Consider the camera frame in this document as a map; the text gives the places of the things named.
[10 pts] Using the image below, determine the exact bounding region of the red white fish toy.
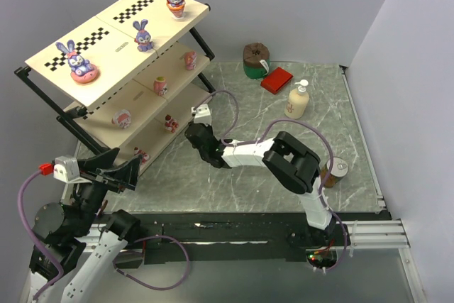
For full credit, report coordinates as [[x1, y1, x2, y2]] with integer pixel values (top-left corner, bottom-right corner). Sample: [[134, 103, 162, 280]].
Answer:
[[133, 147, 150, 165]]

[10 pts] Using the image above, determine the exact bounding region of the strawberry cake toy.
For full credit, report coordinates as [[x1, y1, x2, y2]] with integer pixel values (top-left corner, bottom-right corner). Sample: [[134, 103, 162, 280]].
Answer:
[[164, 114, 179, 133]]

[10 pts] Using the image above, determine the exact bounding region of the pink white small toy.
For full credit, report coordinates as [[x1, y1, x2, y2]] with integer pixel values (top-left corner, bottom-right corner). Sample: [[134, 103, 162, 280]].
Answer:
[[111, 109, 131, 129]]

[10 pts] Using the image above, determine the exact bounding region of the pink roll cake toy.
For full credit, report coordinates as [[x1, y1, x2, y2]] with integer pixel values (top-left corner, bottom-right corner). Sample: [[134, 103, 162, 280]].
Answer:
[[153, 77, 168, 97]]

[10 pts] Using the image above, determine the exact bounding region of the pink piglet toy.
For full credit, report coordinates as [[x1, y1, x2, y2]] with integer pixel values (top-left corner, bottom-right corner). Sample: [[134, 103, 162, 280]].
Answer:
[[184, 51, 197, 70]]

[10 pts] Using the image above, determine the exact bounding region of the purple sitting bunny toy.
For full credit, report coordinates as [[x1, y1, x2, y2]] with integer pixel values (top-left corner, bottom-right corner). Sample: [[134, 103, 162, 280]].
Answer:
[[133, 19, 153, 52]]

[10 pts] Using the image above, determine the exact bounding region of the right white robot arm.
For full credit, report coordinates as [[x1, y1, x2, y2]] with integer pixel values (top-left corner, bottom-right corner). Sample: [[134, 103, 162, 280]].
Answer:
[[184, 123, 336, 237]]

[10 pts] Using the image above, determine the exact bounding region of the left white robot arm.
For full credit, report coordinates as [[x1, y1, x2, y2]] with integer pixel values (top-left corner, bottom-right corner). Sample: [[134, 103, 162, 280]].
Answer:
[[23, 148, 143, 302]]

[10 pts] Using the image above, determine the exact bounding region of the beige three-tier shelf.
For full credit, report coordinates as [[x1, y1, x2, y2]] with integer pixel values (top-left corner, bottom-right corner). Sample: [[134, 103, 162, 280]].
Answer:
[[16, 0, 214, 168]]

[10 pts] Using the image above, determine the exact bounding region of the red box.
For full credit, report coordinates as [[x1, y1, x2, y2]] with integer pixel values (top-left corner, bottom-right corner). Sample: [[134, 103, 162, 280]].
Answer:
[[260, 67, 293, 94]]

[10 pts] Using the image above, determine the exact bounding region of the brown green plush toy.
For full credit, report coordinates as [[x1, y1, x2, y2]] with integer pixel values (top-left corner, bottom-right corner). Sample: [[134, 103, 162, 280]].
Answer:
[[243, 43, 270, 79]]

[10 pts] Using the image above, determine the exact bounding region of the beige soap pump bottle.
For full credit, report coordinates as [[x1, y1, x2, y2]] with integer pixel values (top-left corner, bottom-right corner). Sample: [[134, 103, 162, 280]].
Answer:
[[284, 79, 310, 119]]

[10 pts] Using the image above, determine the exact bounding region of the tin can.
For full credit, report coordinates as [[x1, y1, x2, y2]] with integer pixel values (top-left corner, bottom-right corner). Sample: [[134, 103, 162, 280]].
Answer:
[[320, 157, 349, 188]]

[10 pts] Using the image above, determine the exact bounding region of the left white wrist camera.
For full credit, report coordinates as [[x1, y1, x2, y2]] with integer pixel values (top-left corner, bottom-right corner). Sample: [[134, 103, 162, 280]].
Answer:
[[53, 156, 79, 183]]

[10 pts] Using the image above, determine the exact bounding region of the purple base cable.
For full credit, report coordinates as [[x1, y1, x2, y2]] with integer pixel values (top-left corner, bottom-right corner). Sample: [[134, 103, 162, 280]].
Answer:
[[112, 235, 191, 290]]

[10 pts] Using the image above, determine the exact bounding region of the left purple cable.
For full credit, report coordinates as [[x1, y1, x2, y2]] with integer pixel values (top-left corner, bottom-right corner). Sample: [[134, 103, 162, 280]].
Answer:
[[16, 170, 65, 300]]

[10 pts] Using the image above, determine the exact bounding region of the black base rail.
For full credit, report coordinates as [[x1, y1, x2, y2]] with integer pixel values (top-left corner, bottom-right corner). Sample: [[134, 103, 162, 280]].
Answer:
[[97, 210, 359, 265]]

